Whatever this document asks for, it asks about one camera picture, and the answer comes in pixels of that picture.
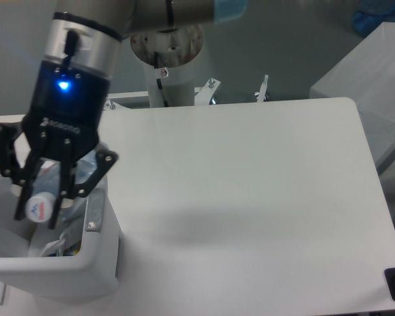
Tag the crushed clear plastic bottle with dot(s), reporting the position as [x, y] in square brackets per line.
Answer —
[49, 187]

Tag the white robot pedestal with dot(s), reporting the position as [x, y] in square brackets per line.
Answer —
[168, 59]

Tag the blue yellow snack wrapper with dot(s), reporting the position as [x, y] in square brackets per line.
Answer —
[73, 249]

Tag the grey covered box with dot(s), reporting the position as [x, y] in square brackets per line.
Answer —
[367, 76]

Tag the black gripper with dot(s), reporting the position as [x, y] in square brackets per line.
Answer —
[61, 125]

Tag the white trash can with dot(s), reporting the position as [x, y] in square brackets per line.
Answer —
[78, 258]

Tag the clear plastic bag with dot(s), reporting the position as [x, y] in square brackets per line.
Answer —
[68, 231]

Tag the white mounting bracket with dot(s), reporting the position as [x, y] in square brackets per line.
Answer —
[130, 100]
[205, 95]

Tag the metal clamp bolt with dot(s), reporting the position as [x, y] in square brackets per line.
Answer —
[262, 95]

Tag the white mounting bracket right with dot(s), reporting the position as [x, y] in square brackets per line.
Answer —
[205, 95]

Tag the blue plastic bag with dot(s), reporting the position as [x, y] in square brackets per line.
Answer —
[369, 15]

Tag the white mounting bracket left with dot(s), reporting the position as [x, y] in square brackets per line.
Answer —
[130, 100]

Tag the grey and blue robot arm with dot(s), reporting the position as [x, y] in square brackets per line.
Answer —
[103, 25]

